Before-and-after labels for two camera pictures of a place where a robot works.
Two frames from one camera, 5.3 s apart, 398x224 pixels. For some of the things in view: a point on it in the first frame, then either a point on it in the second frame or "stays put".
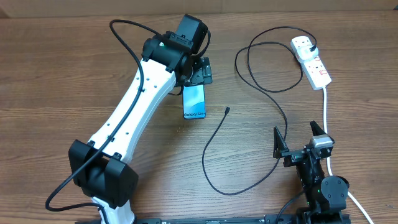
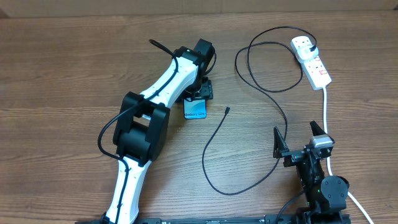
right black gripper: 280,149 stays put
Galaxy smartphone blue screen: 194,101 stays put
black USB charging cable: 278,43 → 226,112
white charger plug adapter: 305,52 stays put
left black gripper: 201,72 → 204,91
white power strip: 314,70 stays put
